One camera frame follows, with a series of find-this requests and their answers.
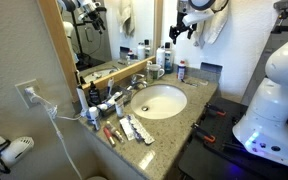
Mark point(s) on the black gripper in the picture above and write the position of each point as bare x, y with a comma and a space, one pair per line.
185, 27

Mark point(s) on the white towel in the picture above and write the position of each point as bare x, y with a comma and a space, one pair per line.
215, 26

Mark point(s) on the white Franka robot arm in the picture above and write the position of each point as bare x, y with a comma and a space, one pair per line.
270, 113

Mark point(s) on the blue mouthwash bottle black cap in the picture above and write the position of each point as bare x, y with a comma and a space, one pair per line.
168, 58

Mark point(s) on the shaving can red cap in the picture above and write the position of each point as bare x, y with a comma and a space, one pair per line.
181, 71

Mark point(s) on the dark box on backsplash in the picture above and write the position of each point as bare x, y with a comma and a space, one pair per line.
211, 67

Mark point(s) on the white green mug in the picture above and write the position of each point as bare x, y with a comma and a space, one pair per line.
154, 72

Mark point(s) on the dark razor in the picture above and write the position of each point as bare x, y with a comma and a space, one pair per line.
189, 83

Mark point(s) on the wood framed mirror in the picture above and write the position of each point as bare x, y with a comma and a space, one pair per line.
124, 43

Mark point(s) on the chrome faucet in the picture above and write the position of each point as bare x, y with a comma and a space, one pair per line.
135, 81

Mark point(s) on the white oval sink basin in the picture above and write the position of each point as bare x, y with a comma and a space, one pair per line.
164, 100

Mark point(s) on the black orange clamp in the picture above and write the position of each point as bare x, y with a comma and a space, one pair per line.
204, 134
215, 110

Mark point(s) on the black toiletry tray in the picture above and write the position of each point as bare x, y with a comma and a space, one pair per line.
126, 96

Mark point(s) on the white blue toothbrush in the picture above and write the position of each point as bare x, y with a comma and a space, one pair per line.
110, 84

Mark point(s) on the white toothpaste tube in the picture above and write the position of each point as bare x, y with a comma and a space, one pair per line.
109, 101

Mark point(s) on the long silver blister pack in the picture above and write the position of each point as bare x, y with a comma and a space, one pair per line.
141, 130

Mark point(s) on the black pump bottle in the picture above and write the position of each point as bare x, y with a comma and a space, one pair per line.
94, 96

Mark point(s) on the brown cosmetic tube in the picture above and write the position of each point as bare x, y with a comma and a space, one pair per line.
115, 131

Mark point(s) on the white electric toothbrush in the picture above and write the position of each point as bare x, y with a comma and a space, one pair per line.
82, 100

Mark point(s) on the white blue deodorant stick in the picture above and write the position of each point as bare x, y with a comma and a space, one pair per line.
94, 116

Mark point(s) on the red lipstick tube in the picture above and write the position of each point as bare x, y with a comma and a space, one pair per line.
109, 136

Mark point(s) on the white hair dryer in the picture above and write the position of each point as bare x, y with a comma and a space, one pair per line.
17, 148

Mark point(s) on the black camera on tripod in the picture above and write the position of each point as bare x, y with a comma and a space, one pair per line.
285, 4

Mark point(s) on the white wall outlet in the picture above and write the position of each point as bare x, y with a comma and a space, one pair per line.
21, 92

